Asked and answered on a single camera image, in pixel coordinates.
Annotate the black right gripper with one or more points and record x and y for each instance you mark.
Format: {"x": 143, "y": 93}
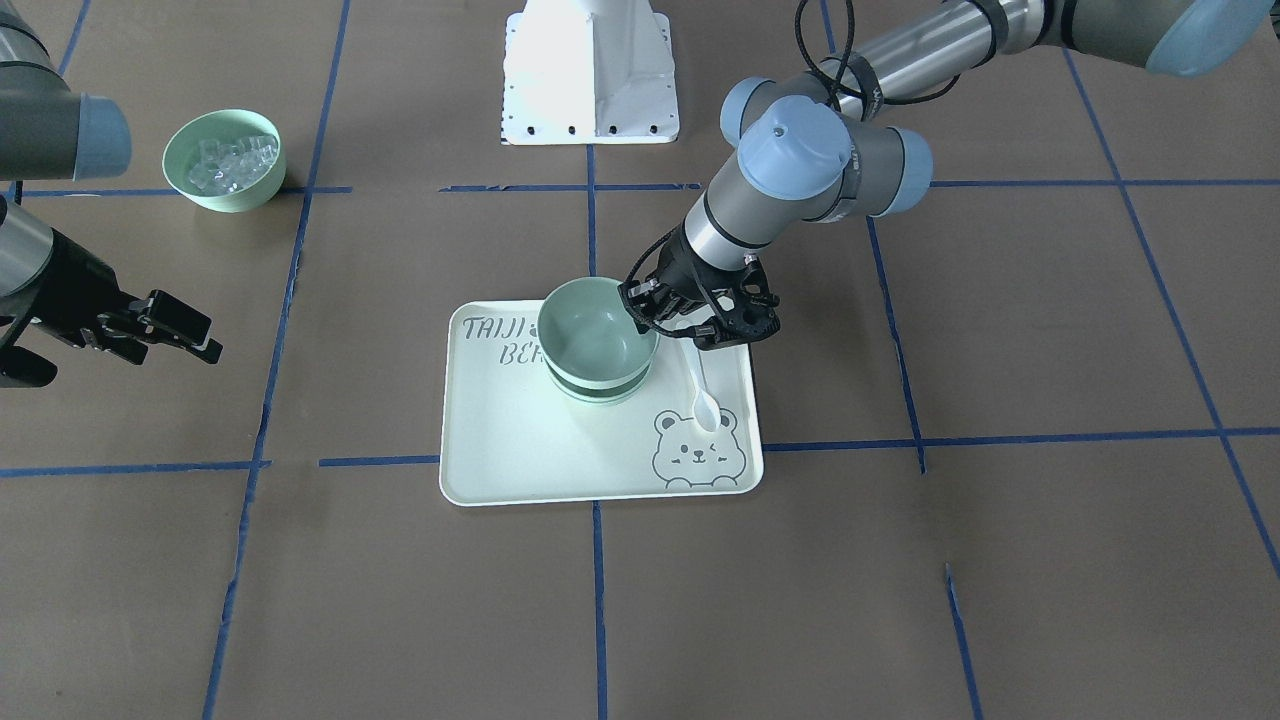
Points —
{"x": 72, "y": 285}

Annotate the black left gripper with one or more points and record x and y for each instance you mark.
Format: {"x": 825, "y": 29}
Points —
{"x": 686, "y": 266}

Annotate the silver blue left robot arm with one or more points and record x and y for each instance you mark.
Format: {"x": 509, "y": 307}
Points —
{"x": 807, "y": 149}

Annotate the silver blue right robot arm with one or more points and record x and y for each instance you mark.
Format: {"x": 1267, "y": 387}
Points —
{"x": 49, "y": 131}

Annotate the white plastic spoon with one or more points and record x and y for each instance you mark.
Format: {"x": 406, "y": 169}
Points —
{"x": 704, "y": 406}

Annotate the green bowl on tray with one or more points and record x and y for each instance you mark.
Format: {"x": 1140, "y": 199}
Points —
{"x": 596, "y": 398}

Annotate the green bowl with ice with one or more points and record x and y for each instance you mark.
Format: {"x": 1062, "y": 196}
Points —
{"x": 228, "y": 160}

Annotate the pale green serving tray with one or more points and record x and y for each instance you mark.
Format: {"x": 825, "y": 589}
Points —
{"x": 510, "y": 435}

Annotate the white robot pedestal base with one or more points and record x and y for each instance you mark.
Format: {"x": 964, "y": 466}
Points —
{"x": 588, "y": 73}

